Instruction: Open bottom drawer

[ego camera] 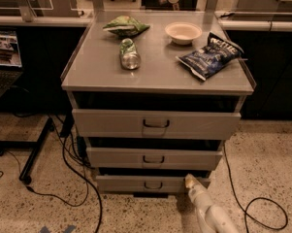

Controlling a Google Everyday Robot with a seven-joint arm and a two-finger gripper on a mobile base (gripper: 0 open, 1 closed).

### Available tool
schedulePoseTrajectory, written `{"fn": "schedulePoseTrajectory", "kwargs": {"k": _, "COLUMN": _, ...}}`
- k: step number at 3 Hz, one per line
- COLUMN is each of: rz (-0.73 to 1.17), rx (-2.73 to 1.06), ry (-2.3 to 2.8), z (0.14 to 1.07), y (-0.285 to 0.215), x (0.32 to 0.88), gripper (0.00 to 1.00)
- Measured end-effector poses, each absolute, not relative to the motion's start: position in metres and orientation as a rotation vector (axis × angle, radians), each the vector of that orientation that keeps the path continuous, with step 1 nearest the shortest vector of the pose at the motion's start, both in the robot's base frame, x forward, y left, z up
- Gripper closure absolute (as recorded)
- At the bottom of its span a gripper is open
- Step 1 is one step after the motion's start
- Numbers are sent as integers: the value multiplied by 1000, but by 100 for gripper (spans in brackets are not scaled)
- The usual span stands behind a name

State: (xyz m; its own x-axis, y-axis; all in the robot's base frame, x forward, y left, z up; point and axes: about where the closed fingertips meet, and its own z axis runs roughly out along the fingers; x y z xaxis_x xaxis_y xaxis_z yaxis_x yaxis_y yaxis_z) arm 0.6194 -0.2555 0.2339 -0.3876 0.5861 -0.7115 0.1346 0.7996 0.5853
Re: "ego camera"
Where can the grey bottom drawer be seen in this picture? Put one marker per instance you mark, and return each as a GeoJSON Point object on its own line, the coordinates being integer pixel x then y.
{"type": "Point", "coordinates": [141, 184]}

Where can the green chip bag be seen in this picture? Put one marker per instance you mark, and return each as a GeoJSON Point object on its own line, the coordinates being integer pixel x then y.
{"type": "Point", "coordinates": [125, 26]}

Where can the white paper bowl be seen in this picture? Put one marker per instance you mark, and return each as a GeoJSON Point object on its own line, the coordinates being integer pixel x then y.
{"type": "Point", "coordinates": [183, 33]}

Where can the grey drawer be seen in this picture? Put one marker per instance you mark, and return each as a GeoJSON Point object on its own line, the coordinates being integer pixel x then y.
{"type": "Point", "coordinates": [155, 124]}
{"type": "Point", "coordinates": [154, 159]}
{"type": "Point", "coordinates": [141, 184]}

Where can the open laptop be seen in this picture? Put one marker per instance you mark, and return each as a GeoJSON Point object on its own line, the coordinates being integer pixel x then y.
{"type": "Point", "coordinates": [10, 60]}

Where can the green soda can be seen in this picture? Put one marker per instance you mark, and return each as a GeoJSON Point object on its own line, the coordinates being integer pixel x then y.
{"type": "Point", "coordinates": [129, 57]}

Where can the grey middle drawer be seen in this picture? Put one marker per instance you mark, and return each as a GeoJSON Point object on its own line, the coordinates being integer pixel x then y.
{"type": "Point", "coordinates": [154, 159]}

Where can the black rolling laptop stand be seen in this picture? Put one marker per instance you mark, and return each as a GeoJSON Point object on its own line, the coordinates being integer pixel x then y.
{"type": "Point", "coordinates": [34, 148]}

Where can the blue Kettle chip bag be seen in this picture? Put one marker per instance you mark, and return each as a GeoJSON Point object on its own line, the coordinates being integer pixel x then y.
{"type": "Point", "coordinates": [205, 62]}

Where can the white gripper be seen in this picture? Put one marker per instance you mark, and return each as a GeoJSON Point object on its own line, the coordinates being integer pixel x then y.
{"type": "Point", "coordinates": [197, 195]}

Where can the grey top drawer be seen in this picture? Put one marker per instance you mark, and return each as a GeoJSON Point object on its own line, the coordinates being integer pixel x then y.
{"type": "Point", "coordinates": [155, 124]}

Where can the grey drawer cabinet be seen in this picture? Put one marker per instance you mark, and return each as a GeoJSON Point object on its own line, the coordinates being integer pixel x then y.
{"type": "Point", "coordinates": [95, 80]}

